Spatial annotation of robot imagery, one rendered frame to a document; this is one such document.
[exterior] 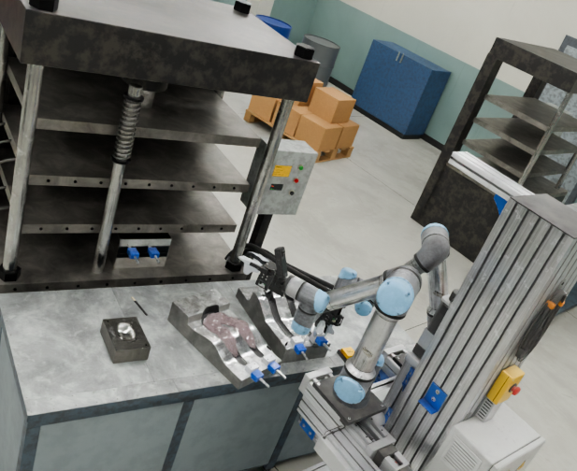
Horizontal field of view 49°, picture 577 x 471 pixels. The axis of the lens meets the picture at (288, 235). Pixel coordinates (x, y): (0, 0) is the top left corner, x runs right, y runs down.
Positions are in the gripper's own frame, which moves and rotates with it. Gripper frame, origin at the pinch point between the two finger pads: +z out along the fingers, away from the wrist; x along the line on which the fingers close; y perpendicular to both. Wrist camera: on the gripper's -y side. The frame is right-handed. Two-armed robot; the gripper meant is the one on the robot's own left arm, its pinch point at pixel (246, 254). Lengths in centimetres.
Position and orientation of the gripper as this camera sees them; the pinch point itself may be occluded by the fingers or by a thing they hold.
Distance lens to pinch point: 235.8
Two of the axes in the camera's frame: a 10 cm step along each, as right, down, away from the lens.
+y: -3.6, 8.7, 3.4
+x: 3.8, -2.0, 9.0
